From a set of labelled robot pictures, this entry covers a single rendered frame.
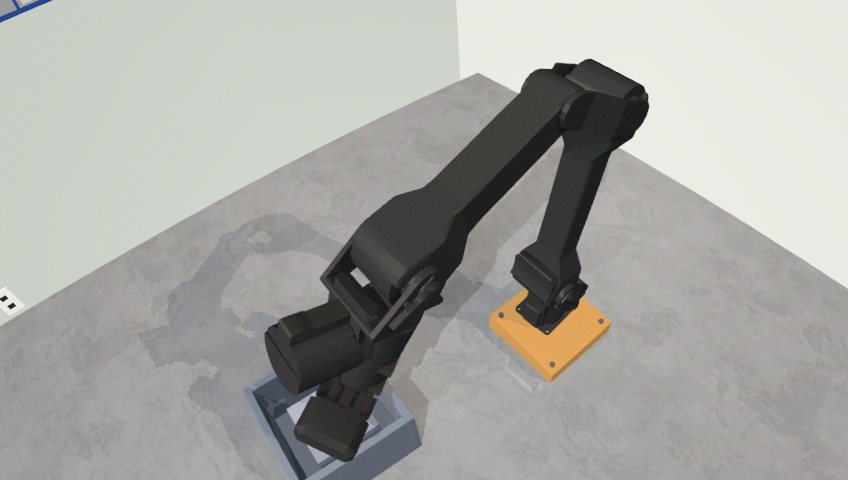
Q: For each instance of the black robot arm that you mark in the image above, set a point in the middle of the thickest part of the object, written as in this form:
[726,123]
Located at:
[412,244]

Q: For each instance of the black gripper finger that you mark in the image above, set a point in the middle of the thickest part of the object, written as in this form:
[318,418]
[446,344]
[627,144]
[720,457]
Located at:
[325,387]

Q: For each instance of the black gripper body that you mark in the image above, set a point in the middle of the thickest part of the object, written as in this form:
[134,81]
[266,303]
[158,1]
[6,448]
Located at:
[334,425]

